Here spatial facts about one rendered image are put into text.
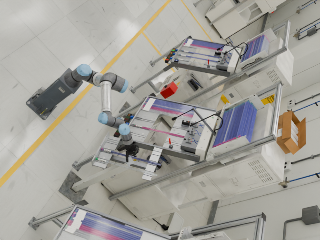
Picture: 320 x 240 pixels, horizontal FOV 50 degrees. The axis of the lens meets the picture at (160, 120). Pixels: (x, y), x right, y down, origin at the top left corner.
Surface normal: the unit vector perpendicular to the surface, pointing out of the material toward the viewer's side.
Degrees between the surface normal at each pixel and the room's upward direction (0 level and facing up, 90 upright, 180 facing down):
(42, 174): 0
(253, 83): 90
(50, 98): 90
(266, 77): 90
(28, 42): 0
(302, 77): 90
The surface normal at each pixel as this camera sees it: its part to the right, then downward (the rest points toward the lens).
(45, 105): -0.29, 0.63
